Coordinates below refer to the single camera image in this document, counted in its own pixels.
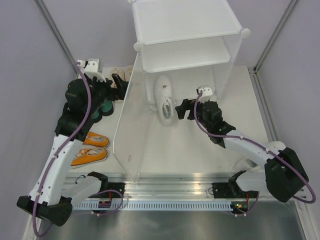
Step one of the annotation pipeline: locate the white plastic shoe cabinet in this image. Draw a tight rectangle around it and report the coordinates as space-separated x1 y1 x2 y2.
130 0 251 102

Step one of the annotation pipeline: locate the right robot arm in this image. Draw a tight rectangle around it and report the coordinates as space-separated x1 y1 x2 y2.
175 99 316 204

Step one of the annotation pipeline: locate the green pointed shoe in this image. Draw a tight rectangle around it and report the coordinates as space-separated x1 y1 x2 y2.
91 110 103 123
99 100 114 117

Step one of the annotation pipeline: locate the orange sneaker upper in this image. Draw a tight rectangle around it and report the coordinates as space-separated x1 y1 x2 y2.
83 131 110 148

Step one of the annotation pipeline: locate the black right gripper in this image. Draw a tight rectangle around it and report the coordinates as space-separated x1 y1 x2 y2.
175 96 211 131

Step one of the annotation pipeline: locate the beige sneaker right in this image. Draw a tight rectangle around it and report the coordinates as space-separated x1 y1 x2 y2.
125 65 134 82

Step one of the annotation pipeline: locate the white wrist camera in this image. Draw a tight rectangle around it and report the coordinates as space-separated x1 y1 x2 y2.
76 58 106 82
196 85 214 103

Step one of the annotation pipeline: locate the aluminium mounting rail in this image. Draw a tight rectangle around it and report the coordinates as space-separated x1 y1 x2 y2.
59 172 308 201

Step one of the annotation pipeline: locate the aluminium frame post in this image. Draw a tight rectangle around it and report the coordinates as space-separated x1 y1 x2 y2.
253 0 300 73
33 0 77 73

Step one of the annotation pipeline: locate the white slotted cable duct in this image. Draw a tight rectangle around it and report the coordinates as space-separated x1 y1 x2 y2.
74 200 232 211

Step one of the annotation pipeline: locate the orange sneaker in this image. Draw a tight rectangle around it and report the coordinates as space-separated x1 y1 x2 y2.
83 131 110 148
70 147 108 168

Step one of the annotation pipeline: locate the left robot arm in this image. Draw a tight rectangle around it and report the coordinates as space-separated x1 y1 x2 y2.
16 73 128 227

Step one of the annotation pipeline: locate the beige sneaker left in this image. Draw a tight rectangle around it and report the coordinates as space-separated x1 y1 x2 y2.
110 67 127 90

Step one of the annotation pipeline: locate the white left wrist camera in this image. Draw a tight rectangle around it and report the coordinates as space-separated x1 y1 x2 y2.
76 58 106 82

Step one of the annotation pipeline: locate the clear cabinet door panel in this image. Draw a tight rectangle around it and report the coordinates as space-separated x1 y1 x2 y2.
112 53 150 183

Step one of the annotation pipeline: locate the green pointed shoe left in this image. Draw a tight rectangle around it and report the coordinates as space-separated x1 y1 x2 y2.
91 110 103 123

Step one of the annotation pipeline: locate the beige sneaker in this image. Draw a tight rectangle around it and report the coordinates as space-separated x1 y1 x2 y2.
125 65 134 82
110 67 127 90

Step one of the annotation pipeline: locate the left aluminium frame post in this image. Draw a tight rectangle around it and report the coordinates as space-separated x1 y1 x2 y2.
33 0 77 73

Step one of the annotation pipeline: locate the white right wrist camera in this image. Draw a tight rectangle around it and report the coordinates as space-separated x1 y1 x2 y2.
196 85 214 103

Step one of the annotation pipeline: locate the orange sneaker lower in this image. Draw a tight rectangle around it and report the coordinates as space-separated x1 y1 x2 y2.
70 147 108 168

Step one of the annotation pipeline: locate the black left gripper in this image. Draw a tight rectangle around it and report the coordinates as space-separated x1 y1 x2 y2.
85 73 133 116

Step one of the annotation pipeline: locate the white sneaker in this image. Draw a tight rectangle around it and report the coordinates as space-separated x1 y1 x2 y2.
242 141 286 170
149 75 175 126

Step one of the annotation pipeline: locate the green pointed shoe right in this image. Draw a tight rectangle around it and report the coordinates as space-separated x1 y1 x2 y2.
99 100 114 117

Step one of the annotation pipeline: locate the right aluminium frame post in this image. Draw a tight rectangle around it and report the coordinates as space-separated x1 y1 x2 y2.
253 0 300 73

